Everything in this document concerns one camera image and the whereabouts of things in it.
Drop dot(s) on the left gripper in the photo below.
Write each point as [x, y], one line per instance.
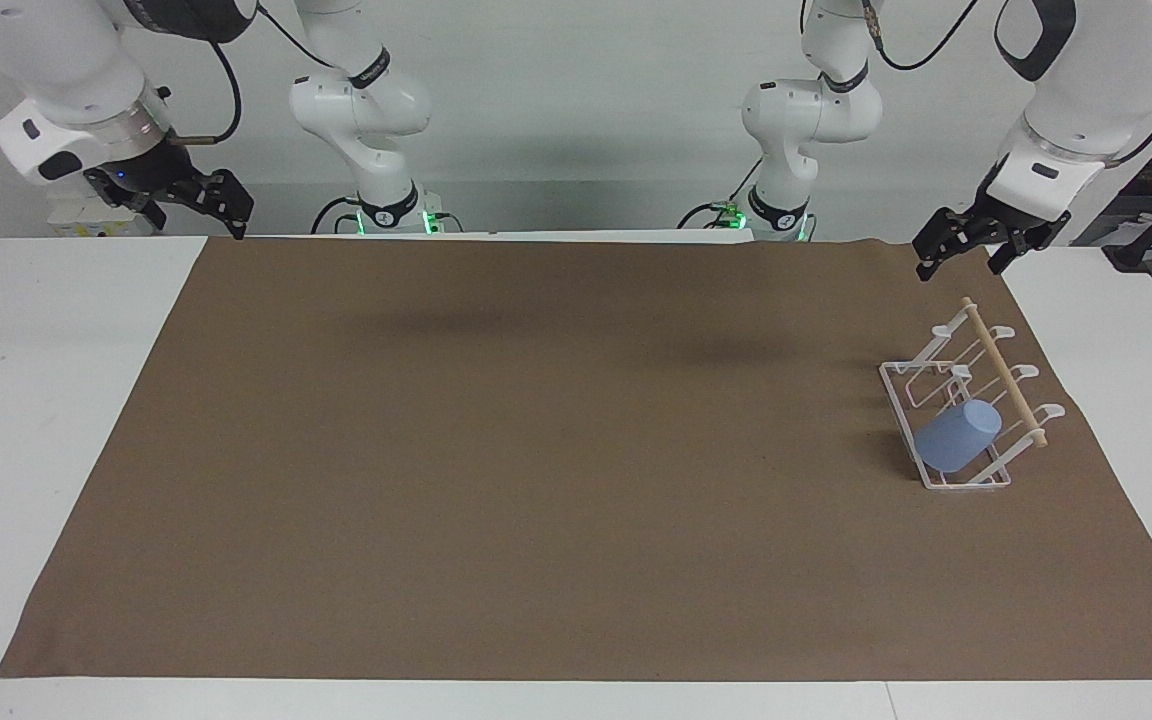
[1016, 225]

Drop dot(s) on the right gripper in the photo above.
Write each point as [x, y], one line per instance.
[158, 165]

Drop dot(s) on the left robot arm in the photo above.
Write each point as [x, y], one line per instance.
[1106, 70]

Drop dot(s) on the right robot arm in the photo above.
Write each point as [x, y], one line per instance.
[76, 70]

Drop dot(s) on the blue cup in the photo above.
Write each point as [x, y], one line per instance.
[958, 436]

